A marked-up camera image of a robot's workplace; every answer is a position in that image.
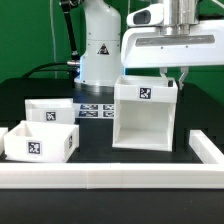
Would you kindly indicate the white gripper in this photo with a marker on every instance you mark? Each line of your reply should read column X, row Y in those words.
column 169, row 33

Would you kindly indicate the white drawer cabinet box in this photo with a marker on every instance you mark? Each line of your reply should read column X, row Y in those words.
column 144, row 112

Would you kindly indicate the white front drawer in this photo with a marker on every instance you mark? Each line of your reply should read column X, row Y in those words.
column 41, row 142

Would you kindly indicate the white drawer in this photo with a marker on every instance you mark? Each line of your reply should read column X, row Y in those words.
column 50, row 110
column 41, row 142

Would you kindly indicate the white rear drawer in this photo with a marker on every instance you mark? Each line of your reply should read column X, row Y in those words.
column 50, row 110

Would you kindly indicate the marker tag sheet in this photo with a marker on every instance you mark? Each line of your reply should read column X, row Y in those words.
column 94, row 111

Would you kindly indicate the white L-shaped fence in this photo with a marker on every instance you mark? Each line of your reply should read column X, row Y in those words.
column 209, row 173

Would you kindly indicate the white block at left edge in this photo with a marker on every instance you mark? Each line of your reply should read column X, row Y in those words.
column 3, row 132

